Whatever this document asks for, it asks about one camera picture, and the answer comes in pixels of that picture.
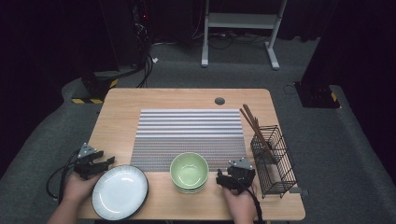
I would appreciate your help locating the black stand base yellow mark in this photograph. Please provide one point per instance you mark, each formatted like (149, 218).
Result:
(316, 95)

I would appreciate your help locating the white ribbed plate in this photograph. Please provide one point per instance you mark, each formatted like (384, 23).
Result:
(120, 193)

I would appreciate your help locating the black yellow striped stand base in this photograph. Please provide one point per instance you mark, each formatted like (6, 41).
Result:
(98, 85)

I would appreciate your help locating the person's left hand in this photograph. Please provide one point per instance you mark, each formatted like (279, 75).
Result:
(77, 189)

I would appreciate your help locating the white metal desk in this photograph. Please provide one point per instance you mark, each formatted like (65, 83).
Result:
(239, 21)

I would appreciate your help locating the grey table grommet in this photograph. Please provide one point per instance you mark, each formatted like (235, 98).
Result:
(219, 101)

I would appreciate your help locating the yellow black hazard tape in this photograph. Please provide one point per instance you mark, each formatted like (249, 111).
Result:
(87, 101)

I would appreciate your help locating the grey striped placemat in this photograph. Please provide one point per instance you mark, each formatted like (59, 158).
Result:
(186, 130)

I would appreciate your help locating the black equipment cabinet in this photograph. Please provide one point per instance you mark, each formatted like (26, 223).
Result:
(124, 31)

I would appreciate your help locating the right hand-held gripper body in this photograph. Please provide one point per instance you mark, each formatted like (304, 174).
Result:
(243, 177)

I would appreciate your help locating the brown wooden chopstick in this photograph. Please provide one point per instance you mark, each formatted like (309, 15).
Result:
(249, 122)
(256, 122)
(250, 115)

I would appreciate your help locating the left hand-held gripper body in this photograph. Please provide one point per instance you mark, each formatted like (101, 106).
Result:
(85, 168)

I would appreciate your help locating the person's right hand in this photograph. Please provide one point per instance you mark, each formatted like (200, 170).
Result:
(243, 208)

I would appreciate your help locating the white plug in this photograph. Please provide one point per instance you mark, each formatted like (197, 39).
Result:
(155, 60)

